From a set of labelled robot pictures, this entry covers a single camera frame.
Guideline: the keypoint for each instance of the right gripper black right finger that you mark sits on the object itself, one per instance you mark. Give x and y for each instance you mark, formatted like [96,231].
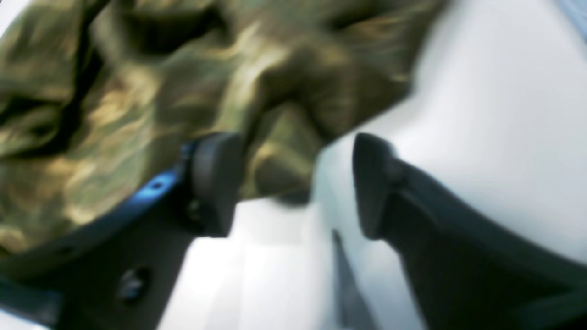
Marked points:
[465,271]

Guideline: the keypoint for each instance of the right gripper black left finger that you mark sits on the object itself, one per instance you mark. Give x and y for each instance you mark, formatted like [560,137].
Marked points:
[118,272]

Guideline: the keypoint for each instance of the camouflage t-shirt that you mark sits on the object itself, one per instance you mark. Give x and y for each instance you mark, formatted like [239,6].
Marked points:
[98,96]

